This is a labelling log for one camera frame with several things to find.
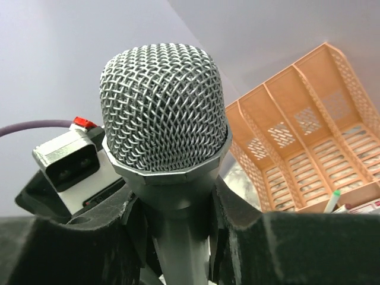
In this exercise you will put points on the silver microphone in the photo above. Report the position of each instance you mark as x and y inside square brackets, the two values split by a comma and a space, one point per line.
[166, 134]

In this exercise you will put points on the red white small box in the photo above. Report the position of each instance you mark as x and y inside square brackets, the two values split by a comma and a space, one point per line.
[371, 207]

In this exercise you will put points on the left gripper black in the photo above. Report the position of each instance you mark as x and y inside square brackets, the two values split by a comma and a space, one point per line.
[112, 202]

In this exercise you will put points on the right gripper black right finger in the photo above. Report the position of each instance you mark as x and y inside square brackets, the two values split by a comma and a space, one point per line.
[251, 247]

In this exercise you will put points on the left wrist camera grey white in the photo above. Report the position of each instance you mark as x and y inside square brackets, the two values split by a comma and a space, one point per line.
[76, 166]

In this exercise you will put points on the peach plastic file organizer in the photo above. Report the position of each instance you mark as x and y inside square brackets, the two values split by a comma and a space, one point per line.
[306, 132]

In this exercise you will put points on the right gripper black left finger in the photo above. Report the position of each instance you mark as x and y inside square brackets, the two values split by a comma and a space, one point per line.
[105, 245]

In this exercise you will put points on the green capped marker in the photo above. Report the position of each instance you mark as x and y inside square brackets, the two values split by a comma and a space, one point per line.
[332, 202]

